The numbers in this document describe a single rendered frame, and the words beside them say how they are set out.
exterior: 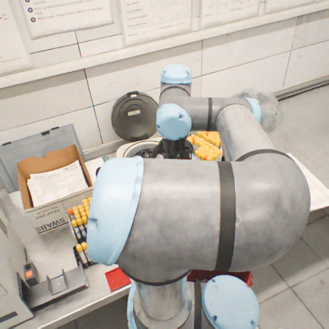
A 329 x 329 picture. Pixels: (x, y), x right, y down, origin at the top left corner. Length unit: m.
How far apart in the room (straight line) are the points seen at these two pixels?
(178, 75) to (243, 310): 0.51
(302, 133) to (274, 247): 1.36
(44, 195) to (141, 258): 1.01
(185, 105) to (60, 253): 0.73
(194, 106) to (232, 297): 0.40
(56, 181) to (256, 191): 1.11
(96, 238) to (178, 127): 0.40
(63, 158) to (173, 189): 1.12
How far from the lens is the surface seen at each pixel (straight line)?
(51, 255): 1.19
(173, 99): 0.68
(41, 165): 1.39
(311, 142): 1.61
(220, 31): 1.45
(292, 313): 2.04
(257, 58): 1.68
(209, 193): 0.29
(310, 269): 2.21
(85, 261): 1.09
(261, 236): 0.30
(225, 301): 0.69
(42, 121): 1.36
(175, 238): 0.29
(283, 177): 0.34
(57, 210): 1.18
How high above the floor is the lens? 1.80
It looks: 42 degrees down
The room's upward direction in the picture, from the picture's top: 5 degrees counter-clockwise
